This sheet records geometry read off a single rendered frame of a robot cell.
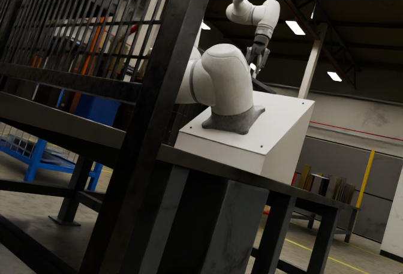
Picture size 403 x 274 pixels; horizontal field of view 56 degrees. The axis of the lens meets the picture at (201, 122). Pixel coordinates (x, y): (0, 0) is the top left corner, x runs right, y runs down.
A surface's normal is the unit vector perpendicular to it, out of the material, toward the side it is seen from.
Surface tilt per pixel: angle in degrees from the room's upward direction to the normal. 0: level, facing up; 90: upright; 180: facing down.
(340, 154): 90
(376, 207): 90
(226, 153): 90
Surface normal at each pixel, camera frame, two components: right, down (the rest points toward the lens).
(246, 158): -0.55, -0.25
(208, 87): -0.40, 0.44
